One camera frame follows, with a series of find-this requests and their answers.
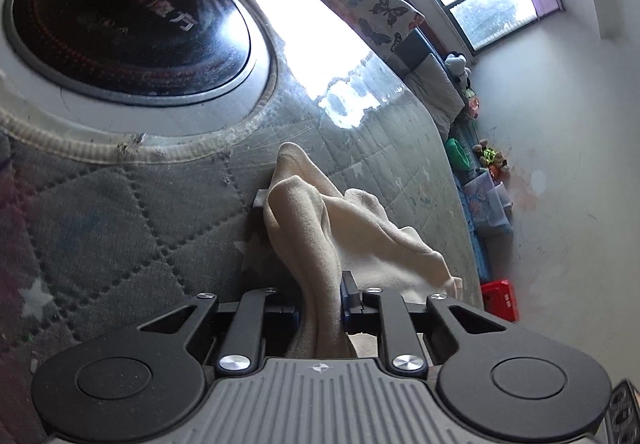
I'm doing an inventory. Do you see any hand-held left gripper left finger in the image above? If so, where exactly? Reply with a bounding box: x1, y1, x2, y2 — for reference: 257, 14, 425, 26
135, 287, 303, 373

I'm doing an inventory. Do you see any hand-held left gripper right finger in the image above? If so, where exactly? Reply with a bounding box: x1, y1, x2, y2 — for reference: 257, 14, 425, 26
340, 271, 507, 373

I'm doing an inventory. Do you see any cream cloth towel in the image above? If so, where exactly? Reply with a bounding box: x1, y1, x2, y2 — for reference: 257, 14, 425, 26
264, 141, 464, 361

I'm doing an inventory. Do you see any red plastic box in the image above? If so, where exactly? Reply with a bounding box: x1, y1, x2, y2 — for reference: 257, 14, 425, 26
479, 279, 519, 324

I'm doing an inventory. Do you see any green plastic basin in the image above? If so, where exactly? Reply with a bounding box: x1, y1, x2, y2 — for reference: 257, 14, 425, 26
444, 137, 474, 171

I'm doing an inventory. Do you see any brown plush toy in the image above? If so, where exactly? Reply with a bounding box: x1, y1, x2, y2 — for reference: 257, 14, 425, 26
471, 138, 512, 181

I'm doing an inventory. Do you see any grey sofa cushion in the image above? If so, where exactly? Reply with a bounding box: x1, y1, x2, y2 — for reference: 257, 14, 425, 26
404, 53, 467, 126

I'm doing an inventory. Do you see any panda plush toy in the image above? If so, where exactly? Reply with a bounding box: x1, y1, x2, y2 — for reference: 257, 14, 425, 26
443, 51, 474, 94

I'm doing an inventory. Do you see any round black induction cooktop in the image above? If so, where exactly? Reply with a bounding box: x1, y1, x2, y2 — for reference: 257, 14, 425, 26
0, 0, 279, 108

